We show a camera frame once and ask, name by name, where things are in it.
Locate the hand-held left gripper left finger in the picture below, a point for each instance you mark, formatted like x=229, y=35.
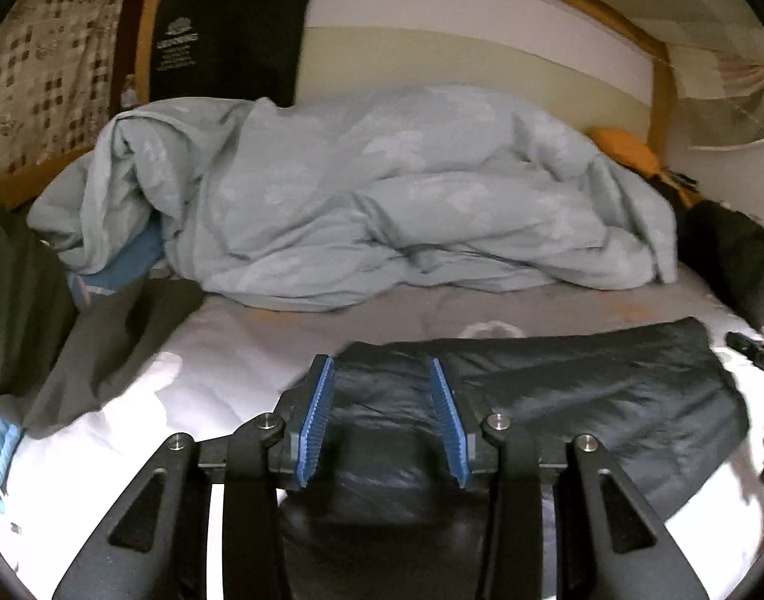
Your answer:
x=316, y=425

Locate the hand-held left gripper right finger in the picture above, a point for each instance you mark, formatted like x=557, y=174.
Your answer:
x=447, y=425

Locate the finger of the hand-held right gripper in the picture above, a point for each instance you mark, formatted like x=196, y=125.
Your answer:
x=754, y=353

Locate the black puffer jacket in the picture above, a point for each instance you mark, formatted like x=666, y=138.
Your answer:
x=607, y=400

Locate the dark coat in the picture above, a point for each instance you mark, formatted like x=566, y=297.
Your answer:
x=732, y=250

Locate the white printed bed sheet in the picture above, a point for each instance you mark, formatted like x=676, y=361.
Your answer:
x=231, y=356

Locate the light blue duvet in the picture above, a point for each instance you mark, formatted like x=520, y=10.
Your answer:
x=357, y=200

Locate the sheer net curtain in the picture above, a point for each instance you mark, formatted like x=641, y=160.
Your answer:
x=732, y=106

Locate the orange pillow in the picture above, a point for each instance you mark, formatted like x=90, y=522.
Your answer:
x=619, y=144

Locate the wooden bed headboard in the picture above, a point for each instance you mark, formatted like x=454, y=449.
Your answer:
x=660, y=112

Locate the olive garment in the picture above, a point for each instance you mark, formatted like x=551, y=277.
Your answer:
x=31, y=300

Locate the black hanging bag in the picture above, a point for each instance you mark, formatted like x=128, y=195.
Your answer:
x=231, y=31

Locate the patterned curtain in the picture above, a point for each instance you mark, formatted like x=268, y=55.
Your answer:
x=44, y=62

